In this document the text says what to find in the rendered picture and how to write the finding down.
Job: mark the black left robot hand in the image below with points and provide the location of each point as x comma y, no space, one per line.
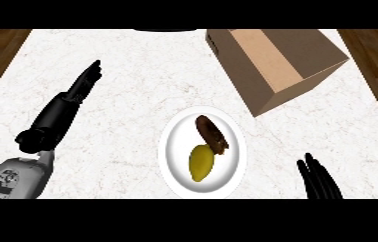
57,114

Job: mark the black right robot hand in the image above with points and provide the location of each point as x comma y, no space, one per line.
318,181

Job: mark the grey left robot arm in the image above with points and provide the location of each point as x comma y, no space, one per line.
24,176

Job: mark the yellow lemon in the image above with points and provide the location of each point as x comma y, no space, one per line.
201,162

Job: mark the white oval plate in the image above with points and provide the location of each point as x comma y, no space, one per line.
203,152

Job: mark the brown cardboard box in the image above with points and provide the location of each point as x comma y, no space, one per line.
275,66

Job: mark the dark brown oblong food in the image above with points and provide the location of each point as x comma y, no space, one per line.
212,134

